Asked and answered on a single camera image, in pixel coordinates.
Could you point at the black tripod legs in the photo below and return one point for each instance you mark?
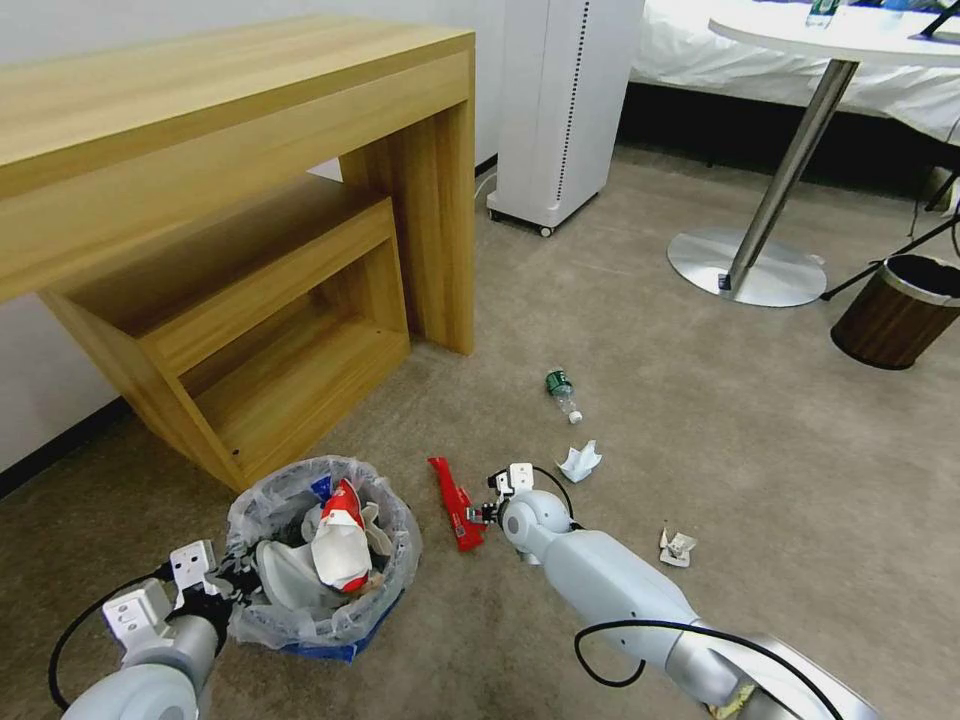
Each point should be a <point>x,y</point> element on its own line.
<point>844,285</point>

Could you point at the clear plastic bin bag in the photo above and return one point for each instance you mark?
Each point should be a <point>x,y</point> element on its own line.
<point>262,495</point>

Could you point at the round white pedestal table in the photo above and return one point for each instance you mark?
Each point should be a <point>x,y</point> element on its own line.
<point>825,37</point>

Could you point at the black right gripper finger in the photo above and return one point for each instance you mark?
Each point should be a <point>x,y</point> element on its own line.
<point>478,520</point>
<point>475,510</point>

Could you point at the plastic bottle with green label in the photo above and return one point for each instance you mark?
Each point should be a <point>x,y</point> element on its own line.
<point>559,386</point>

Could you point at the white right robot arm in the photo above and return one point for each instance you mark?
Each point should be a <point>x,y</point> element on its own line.
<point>600,570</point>

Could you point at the red and white carton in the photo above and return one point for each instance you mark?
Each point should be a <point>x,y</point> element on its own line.
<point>341,551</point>

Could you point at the bed with white sheet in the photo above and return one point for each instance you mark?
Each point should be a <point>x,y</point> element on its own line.
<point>675,45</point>

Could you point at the crumpled white paper waste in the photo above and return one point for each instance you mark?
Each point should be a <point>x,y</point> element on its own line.
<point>289,566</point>

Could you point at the small crumpled paper scrap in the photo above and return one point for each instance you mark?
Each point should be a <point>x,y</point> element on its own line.
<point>677,547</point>

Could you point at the red snack wrapper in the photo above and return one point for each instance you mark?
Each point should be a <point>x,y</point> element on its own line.
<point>452,496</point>

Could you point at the crumpled white tissue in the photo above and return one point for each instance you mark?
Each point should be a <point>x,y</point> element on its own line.
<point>577,463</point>

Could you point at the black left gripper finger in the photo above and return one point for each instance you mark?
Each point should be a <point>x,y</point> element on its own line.
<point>235,598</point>
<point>241,571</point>

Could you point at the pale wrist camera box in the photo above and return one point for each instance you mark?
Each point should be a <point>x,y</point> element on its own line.
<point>191,562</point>
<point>516,478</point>

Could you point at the brown wood-grain waste bin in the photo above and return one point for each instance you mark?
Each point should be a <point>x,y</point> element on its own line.
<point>892,326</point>

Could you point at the light wooden desk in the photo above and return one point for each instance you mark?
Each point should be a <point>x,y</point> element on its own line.
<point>225,82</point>

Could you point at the blue trash bin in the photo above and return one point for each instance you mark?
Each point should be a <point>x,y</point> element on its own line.
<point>352,649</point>

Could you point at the black bin liner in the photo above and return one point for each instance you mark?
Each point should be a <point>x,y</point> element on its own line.
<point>926,277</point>

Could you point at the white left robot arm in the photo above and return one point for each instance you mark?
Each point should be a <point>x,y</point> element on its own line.
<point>142,682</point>

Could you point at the black stand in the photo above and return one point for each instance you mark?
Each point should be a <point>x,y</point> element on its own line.
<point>941,22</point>

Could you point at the white tower air purifier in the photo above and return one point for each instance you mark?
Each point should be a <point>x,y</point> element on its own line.
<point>555,97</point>

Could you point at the light wooden stool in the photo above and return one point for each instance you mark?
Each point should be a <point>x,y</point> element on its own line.
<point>247,292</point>

